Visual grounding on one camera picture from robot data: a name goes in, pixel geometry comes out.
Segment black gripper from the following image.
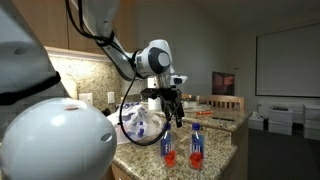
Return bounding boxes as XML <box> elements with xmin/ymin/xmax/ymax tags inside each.
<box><xmin>159</xmin><ymin>93</ymin><xmax>185</xmax><ymax>129</ymax></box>

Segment translucent white plastic bag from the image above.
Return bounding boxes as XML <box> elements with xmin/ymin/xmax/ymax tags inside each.
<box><xmin>106</xmin><ymin>102</ymin><xmax>164</xmax><ymax>146</ymax></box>

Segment white bowl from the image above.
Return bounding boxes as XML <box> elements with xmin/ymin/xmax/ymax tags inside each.
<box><xmin>182</xmin><ymin>99</ymin><xmax>199</xmax><ymax>109</ymax></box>

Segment black flat strip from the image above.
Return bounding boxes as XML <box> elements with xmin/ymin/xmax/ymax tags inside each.
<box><xmin>213</xmin><ymin>116</ymin><xmax>234</xmax><ymax>122</ymax></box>

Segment wide wooden chair back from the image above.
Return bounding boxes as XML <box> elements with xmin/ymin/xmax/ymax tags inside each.
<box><xmin>198</xmin><ymin>94</ymin><xmax>245</xmax><ymax>113</ymax></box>

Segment dark red framed picture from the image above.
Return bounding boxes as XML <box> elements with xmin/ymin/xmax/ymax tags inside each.
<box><xmin>211</xmin><ymin>70</ymin><xmax>236</xmax><ymax>96</ymax></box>

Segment white storage box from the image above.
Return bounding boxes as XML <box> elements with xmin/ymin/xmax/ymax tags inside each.
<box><xmin>303</xmin><ymin>103</ymin><xmax>320</xmax><ymax>141</ymax></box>
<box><xmin>268</xmin><ymin>122</ymin><xmax>294</xmax><ymax>136</ymax></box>
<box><xmin>248</xmin><ymin>111</ymin><xmax>266</xmax><ymax>131</ymax></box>

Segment white printer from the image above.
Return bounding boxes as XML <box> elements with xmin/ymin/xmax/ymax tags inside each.
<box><xmin>268</xmin><ymin>105</ymin><xmax>294</xmax><ymax>125</ymax></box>

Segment white projection screen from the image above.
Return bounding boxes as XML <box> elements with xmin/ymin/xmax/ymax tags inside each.
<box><xmin>255</xmin><ymin>22</ymin><xmax>320</xmax><ymax>99</ymax></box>

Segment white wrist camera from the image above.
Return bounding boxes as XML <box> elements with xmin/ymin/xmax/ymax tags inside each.
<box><xmin>170</xmin><ymin>74</ymin><xmax>188</xmax><ymax>85</ymax></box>

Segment white wall outlet plate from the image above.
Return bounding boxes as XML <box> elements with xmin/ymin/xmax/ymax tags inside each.
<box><xmin>78</xmin><ymin>92</ymin><xmax>94</xmax><ymax>107</ymax></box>
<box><xmin>107</xmin><ymin>91</ymin><xmax>116</xmax><ymax>105</ymax></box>

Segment black cable strap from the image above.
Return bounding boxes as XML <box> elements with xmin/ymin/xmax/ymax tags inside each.
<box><xmin>0</xmin><ymin>71</ymin><xmax>62</xmax><ymax>107</ymax></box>

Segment wooden wall cabinets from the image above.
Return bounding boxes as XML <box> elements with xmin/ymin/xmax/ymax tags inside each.
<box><xmin>11</xmin><ymin>0</ymin><xmax>141</xmax><ymax>63</ymax></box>

